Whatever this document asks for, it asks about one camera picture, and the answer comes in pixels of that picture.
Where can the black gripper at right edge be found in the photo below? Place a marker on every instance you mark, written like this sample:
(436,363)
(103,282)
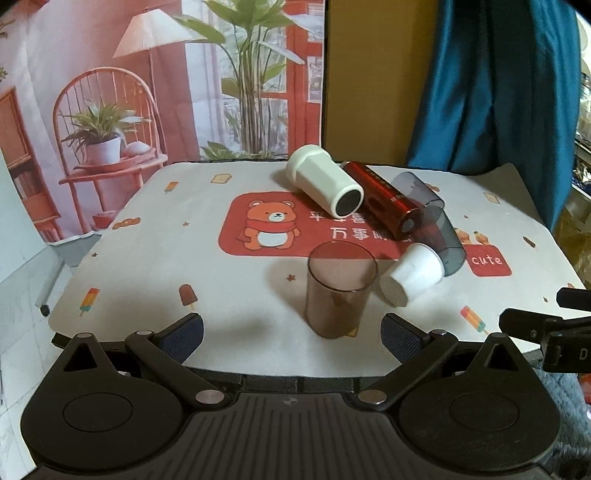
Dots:
(565,343)

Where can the teal blue curtain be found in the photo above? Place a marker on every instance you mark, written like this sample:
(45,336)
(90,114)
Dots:
(504,88)

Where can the brown translucent plastic cup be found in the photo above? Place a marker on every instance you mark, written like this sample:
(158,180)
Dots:
(341,275)

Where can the red metallic cylinder cup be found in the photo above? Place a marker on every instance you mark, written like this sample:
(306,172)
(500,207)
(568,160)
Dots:
(390,206)

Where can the grey translucent cup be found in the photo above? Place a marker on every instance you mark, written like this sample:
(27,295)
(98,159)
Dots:
(417,191)
(436,231)

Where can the living room printed backdrop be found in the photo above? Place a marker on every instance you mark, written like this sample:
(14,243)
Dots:
(98,95)

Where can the grey translucent cup near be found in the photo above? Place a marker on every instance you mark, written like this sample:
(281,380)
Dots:
(436,231)

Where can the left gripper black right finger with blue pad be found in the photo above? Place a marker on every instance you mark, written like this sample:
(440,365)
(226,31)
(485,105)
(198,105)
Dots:
(420,353)

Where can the grey translucent cup far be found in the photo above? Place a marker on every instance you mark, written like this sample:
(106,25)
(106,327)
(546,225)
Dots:
(417,191)

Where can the large white faceted cup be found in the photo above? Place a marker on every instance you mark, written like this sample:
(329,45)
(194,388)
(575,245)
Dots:
(313,170)

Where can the small white faceted cup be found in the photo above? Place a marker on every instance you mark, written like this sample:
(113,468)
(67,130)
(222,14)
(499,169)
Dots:
(417,270)

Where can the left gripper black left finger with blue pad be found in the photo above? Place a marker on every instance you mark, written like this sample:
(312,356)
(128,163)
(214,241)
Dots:
(163,353)

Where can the white cartoon bear table mat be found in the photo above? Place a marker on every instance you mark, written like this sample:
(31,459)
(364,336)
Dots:
(230,242)

